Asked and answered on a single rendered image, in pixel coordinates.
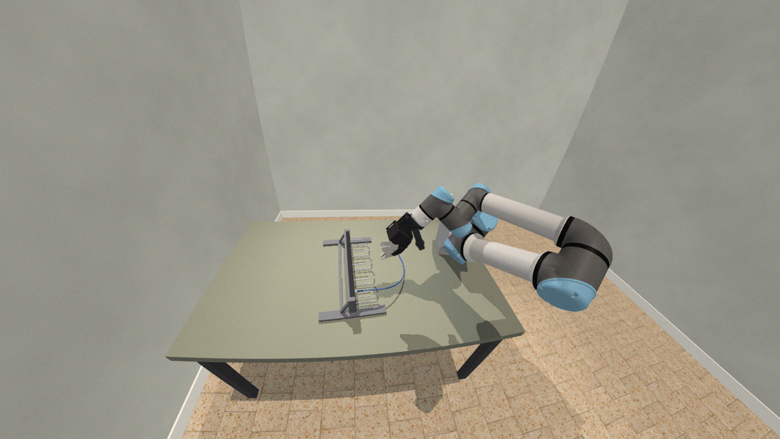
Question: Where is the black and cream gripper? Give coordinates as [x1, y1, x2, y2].
[380, 212, 424, 259]

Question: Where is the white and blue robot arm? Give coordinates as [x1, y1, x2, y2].
[411, 183, 612, 312]

